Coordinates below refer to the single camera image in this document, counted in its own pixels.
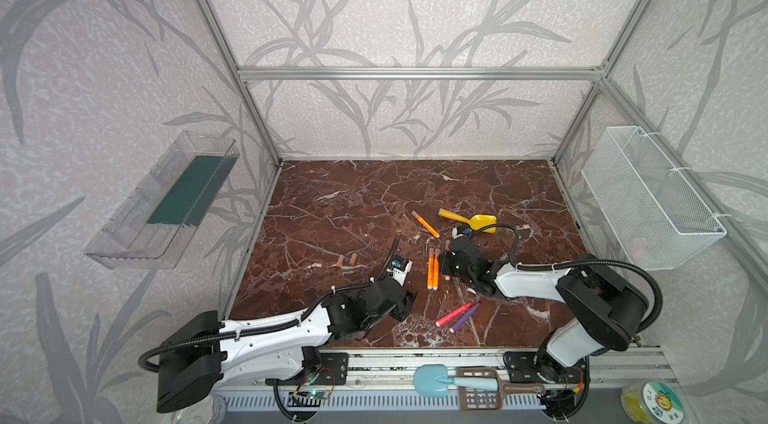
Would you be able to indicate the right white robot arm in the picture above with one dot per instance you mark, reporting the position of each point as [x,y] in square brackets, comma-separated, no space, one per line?
[610,300]

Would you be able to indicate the aluminium front rail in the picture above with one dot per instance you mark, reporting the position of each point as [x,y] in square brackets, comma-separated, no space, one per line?
[394,368]

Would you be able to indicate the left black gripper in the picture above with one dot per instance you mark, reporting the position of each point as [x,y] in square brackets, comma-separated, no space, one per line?
[395,283]

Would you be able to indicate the white wire basket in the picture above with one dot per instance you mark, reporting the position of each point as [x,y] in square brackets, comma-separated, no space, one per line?
[658,218]

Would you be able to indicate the purple marker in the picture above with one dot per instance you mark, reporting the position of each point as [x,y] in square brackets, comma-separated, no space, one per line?
[464,318]

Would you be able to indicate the yellow toy scoop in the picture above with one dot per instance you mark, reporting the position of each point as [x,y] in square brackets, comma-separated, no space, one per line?
[476,222]

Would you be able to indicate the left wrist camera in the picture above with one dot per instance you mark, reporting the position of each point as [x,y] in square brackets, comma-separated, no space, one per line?
[399,268]

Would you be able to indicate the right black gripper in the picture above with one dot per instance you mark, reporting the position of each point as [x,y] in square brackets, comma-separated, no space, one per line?
[452,259]

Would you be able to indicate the clear glass bowl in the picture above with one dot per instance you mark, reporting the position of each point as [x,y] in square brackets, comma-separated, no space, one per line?
[210,410]

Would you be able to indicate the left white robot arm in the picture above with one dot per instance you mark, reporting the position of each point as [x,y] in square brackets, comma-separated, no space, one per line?
[207,353]

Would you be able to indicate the clear plastic wall shelf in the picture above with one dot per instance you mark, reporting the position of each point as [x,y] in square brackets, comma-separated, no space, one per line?
[157,222]

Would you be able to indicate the pink marker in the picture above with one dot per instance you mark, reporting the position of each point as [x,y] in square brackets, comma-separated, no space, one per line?
[446,319]

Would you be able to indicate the orange marker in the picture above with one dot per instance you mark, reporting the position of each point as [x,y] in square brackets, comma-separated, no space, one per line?
[429,228]
[430,269]
[434,276]

